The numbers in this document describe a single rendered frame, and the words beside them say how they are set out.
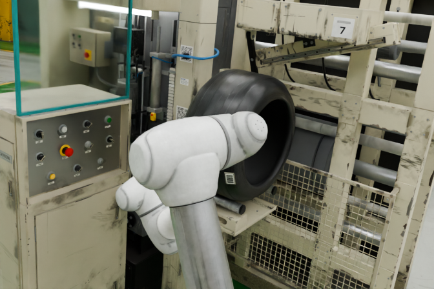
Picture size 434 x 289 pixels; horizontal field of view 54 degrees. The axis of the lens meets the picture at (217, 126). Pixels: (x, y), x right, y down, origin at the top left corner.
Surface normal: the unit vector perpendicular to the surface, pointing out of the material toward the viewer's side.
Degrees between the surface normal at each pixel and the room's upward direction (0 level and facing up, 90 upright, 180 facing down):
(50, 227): 90
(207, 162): 71
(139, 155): 87
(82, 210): 90
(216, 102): 51
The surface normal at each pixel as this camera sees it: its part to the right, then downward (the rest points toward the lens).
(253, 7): -0.60, 0.18
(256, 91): 0.40, -0.41
